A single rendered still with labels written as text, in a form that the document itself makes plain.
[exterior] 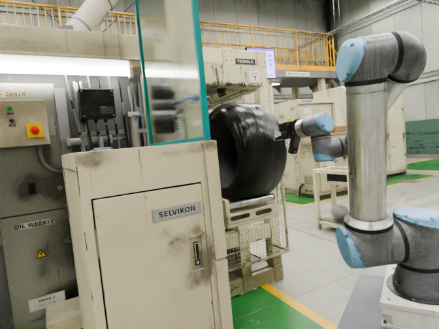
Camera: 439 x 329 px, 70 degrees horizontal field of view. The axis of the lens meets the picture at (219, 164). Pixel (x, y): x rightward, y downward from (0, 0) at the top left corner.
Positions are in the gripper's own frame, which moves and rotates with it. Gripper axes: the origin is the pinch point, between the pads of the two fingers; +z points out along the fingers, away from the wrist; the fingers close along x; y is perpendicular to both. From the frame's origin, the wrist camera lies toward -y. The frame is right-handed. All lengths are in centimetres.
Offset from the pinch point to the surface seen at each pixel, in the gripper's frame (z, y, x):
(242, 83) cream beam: 43, 46, -15
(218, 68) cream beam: 42, 56, 3
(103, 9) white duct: 41, 87, 71
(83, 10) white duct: 41, 84, 82
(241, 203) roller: 18.6, -31.6, 16.0
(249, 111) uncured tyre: 8.9, 18.7, 7.6
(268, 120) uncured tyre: 4.4, 12.0, -1.3
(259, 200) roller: 18.6, -31.9, 3.6
